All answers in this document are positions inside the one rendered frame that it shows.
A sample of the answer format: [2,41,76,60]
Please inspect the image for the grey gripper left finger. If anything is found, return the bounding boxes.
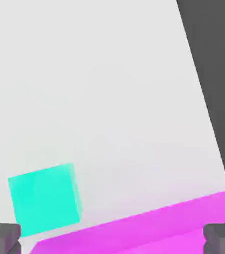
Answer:
[0,223,22,254]

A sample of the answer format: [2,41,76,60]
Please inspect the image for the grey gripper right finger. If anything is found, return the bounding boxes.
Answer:
[203,223,225,254]

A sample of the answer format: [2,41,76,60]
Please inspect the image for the small cyan cube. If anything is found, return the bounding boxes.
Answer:
[7,162,83,238]

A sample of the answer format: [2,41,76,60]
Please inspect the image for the large magenta box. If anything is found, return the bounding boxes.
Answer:
[28,189,225,254]

